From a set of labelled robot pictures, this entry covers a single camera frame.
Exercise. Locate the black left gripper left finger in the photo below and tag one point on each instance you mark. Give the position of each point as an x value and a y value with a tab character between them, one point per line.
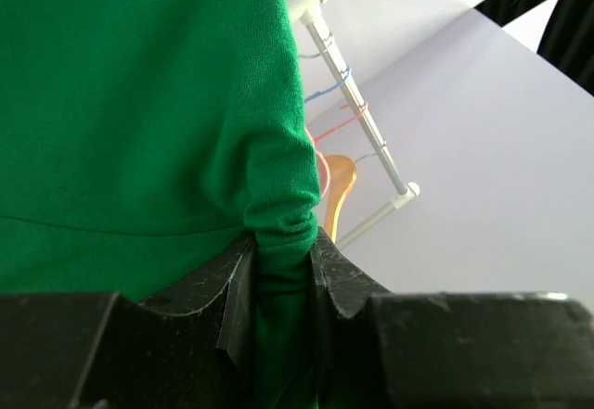
187	346

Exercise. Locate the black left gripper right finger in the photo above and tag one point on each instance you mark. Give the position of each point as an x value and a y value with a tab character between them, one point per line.
378	349

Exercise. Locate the pink plastic hanger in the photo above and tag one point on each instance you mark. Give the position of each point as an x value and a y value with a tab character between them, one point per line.
322	167

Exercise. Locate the green t shirt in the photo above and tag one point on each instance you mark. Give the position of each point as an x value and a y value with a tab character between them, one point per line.
139	138

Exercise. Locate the orange wooden hanger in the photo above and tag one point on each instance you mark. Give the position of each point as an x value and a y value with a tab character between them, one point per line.
343	176

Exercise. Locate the pink hanger middle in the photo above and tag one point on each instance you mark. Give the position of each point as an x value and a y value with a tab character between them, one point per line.
362	109

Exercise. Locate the white clothes rack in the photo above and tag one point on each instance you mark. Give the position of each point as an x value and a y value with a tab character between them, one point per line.
309	13

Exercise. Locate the blue wire hanger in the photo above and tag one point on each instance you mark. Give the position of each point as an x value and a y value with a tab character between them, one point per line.
346	74

